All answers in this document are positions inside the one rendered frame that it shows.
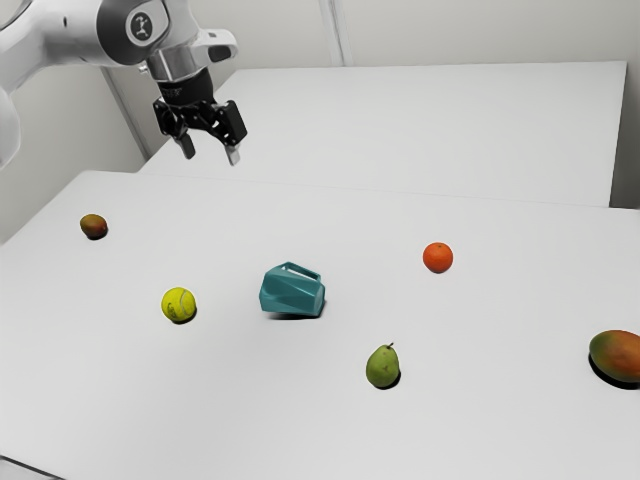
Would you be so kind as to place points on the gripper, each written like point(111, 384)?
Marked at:
point(186, 92)

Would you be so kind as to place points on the orange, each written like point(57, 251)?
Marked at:
point(438, 257)

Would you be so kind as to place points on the small red-green mango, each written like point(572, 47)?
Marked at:
point(93, 225)

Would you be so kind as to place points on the yellow tennis ball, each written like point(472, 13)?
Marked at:
point(178, 304)

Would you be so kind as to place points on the teal faceted mug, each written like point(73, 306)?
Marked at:
point(291, 291)

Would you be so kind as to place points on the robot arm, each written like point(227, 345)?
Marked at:
point(75, 35)

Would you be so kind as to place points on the large red-green mango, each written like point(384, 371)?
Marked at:
point(617, 355)

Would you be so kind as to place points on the green pear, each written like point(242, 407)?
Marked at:
point(382, 367)

